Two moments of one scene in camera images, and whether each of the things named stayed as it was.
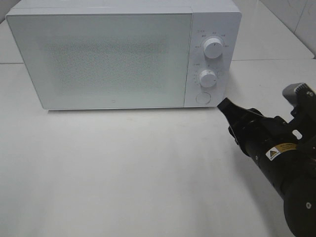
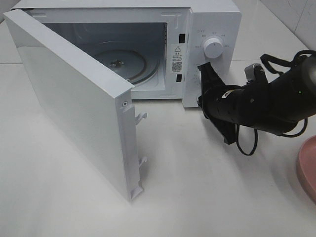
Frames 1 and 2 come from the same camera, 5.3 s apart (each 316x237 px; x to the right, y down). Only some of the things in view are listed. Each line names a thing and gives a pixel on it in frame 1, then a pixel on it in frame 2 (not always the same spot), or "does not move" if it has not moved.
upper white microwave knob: [213, 48] does not move
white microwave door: [104, 60] → [91, 106]
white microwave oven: [127, 54] does not move
